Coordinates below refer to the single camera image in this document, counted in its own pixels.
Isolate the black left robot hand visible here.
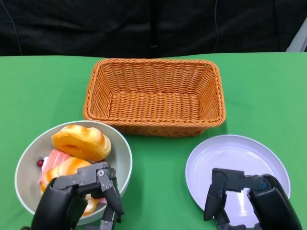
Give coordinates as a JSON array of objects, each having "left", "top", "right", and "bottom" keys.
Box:
[{"left": 31, "top": 161, "right": 125, "bottom": 230}]

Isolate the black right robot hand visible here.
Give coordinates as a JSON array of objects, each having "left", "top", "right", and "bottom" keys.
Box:
[{"left": 203, "top": 167, "right": 303, "bottom": 230}]

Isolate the orange white streaked bread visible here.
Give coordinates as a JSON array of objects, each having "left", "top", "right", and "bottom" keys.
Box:
[{"left": 39, "top": 157, "right": 99, "bottom": 216}]

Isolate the pale green bowl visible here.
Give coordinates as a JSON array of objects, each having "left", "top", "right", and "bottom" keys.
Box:
[{"left": 14, "top": 120, "right": 133, "bottom": 222}]

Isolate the pink cake slice with cherry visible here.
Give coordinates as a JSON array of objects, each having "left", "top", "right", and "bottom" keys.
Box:
[{"left": 38, "top": 149, "right": 71, "bottom": 184}]

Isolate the smooth yellow bread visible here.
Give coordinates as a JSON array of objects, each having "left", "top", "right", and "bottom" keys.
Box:
[{"left": 51, "top": 124, "right": 112, "bottom": 161}]

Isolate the lavender plate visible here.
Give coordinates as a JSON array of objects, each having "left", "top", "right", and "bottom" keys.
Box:
[{"left": 185, "top": 135, "right": 294, "bottom": 228}]

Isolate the orange wicker basket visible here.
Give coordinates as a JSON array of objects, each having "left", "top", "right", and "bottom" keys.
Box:
[{"left": 83, "top": 58, "right": 227, "bottom": 138}]

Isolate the green tablecloth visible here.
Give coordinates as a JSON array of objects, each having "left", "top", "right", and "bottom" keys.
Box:
[{"left": 0, "top": 51, "right": 307, "bottom": 230}]

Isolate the black backdrop cloth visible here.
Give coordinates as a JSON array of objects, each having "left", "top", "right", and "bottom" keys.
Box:
[{"left": 0, "top": 0, "right": 307, "bottom": 58}]

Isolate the black pole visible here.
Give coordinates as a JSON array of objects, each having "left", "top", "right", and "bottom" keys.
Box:
[{"left": 150, "top": 0, "right": 158, "bottom": 48}]

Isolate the grey metal frame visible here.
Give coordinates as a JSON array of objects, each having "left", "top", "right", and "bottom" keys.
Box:
[{"left": 285, "top": 23, "right": 307, "bottom": 53}]

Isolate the thin cable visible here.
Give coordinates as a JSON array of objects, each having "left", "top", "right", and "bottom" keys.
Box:
[
  {"left": 214, "top": 0, "right": 219, "bottom": 52},
  {"left": 0, "top": 2, "right": 24, "bottom": 55}
]

